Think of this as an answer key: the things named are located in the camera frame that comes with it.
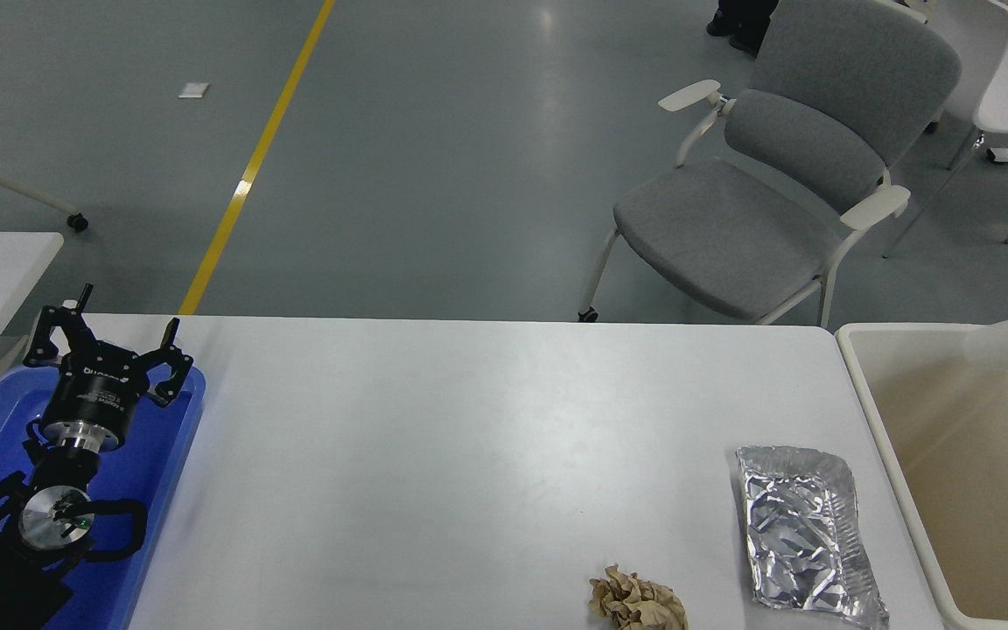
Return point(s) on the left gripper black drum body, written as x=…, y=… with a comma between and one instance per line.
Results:
x=97, y=389

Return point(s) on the silver foil tray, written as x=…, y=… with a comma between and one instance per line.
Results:
x=797, y=525

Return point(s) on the tan paper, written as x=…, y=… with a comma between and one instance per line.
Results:
x=640, y=604

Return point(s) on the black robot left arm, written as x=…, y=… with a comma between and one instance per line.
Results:
x=49, y=516

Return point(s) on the blue plastic tray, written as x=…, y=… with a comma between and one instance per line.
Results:
x=154, y=464

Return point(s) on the white rolling chair base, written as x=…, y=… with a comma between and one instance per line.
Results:
x=5, y=182

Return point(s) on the large pale plastic bin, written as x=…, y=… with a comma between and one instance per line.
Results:
x=976, y=490

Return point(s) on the yellow floor tape line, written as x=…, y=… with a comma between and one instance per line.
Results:
x=250, y=166

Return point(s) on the white paper scrap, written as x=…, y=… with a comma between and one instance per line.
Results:
x=194, y=89

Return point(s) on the grey padded armchair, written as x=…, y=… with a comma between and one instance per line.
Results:
x=731, y=236

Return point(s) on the person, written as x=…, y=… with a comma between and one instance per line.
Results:
x=745, y=22

